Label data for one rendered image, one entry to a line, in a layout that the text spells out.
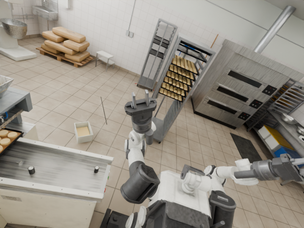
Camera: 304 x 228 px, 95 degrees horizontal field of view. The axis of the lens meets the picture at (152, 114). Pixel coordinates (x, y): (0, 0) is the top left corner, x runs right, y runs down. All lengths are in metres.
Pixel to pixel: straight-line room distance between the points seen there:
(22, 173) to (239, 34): 4.98
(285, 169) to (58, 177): 1.30
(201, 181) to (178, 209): 0.15
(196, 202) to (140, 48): 4.43
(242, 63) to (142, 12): 2.88
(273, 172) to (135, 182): 0.61
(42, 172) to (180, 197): 0.96
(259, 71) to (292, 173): 3.57
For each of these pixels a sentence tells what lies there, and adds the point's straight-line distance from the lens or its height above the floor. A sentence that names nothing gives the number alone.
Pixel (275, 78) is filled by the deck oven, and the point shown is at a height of 1.72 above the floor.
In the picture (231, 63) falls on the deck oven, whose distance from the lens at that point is 3.94.
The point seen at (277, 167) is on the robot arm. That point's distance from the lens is 0.84.
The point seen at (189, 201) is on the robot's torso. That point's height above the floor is 1.38.
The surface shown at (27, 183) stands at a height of 0.90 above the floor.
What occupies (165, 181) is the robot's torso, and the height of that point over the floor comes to 1.38.
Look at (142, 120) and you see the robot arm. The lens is 0.56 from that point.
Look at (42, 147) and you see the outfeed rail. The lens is 1.38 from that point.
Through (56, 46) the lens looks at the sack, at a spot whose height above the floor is 0.36.
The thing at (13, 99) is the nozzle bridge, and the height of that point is 1.18.
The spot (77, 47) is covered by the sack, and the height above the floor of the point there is 0.53.
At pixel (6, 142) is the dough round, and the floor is 0.92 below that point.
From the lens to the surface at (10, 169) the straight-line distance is 1.36.
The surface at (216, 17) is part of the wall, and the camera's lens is 4.71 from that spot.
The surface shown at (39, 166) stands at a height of 0.84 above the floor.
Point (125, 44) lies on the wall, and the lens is 4.86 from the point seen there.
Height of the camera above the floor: 1.96
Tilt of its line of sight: 35 degrees down
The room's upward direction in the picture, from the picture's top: 25 degrees clockwise
